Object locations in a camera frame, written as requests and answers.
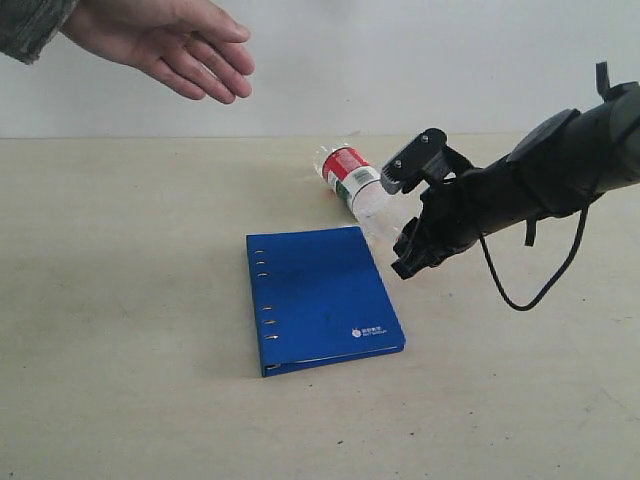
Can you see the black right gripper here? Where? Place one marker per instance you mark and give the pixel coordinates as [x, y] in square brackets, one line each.
[426, 241]

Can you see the clear plastic water bottle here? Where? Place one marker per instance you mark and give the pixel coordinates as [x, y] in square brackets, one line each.
[359, 186]

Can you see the blue ring binder notebook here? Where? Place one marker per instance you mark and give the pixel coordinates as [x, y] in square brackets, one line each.
[318, 299]

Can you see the grey knitted sleeve forearm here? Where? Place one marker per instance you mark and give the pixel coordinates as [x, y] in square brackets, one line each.
[27, 26]

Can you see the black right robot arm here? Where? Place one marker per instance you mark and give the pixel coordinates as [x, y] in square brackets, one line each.
[561, 167]

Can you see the person's open bare hand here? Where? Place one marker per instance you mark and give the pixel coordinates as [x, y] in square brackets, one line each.
[195, 48]

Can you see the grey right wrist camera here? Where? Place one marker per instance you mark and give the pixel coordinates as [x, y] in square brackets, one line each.
[420, 160]

